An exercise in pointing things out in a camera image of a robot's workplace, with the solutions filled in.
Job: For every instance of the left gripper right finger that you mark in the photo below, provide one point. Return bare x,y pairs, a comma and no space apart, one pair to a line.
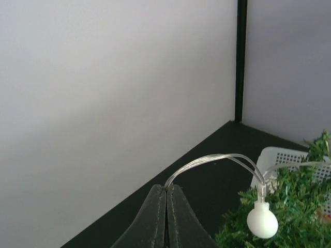
184,229

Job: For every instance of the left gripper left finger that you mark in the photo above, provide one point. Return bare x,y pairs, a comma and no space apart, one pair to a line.
148,228

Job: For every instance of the white ball string lights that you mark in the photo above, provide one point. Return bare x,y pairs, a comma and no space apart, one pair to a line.
260,220

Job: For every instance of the white plastic perforated basket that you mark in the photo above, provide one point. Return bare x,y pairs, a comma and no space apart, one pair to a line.
272,156

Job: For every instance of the small green christmas tree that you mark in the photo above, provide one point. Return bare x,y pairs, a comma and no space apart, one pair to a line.
301,204

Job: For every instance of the right black frame post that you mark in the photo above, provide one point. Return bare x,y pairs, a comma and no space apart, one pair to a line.
241,30

